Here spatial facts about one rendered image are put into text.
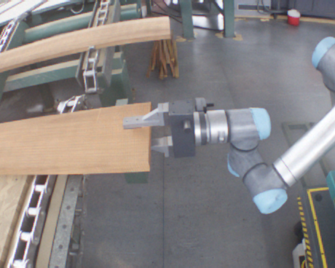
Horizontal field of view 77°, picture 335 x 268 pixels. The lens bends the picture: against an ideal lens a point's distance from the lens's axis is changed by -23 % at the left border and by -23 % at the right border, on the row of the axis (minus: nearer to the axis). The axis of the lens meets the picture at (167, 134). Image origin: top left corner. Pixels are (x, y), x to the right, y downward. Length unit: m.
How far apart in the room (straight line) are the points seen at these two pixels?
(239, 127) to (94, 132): 0.33
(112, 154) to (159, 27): 0.61
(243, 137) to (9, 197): 0.59
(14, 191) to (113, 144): 0.30
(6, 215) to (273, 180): 0.63
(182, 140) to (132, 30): 0.58
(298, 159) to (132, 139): 0.37
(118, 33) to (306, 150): 0.81
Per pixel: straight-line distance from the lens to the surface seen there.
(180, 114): 0.55
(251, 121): 0.59
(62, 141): 0.65
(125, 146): 0.57
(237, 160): 0.65
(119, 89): 1.16
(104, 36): 1.07
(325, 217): 1.19
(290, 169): 0.59
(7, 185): 0.72
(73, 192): 0.61
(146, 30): 1.03
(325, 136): 0.60
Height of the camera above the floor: 1.27
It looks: 43 degrees down
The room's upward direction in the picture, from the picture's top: 8 degrees counter-clockwise
